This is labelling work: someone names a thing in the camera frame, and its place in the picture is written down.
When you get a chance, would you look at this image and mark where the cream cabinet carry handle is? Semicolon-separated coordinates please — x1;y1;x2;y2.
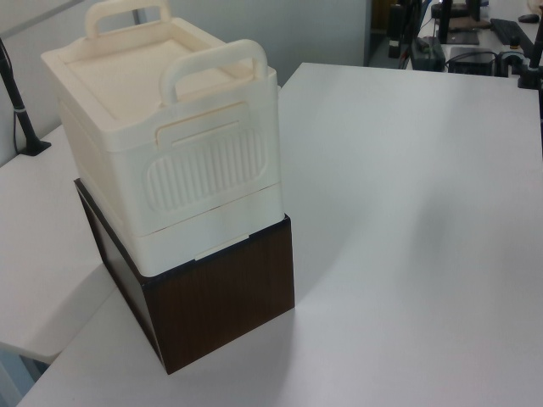
83;0;173;41
159;39;269;105

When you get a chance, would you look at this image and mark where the black upright box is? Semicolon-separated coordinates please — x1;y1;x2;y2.
387;3;405;60

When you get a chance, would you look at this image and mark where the black clamped pole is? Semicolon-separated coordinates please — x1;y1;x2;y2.
0;36;53;158

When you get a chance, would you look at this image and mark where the black monitor stand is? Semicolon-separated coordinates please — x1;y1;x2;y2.
430;0;481;47

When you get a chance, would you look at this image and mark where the cream plastic cabinet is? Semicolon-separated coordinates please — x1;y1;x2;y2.
41;17;283;279

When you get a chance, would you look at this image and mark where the dark brown wooden box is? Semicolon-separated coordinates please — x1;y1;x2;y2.
73;177;296;376

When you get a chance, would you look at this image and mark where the black flat device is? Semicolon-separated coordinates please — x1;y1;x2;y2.
446;46;498;76

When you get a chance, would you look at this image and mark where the black keyboard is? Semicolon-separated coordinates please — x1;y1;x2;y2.
489;17;536;47

